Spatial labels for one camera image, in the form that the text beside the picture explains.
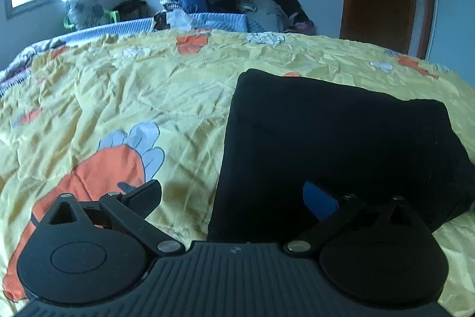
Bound white floral cushion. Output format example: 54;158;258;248
60;0;107;30

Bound white floral wardrobe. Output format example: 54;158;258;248
427;0;475;73

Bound yellow printed bedspread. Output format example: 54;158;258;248
0;28;475;310

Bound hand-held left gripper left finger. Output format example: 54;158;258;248
33;179;183;258

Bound green plastic chair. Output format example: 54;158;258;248
63;7;120;31

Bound black pants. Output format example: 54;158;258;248
207;68;475;243

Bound black and purple bag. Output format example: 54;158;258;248
273;0;317;36

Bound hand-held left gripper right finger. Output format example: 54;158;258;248
283;181;424;259

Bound dark brown bag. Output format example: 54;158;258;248
112;0;150;23

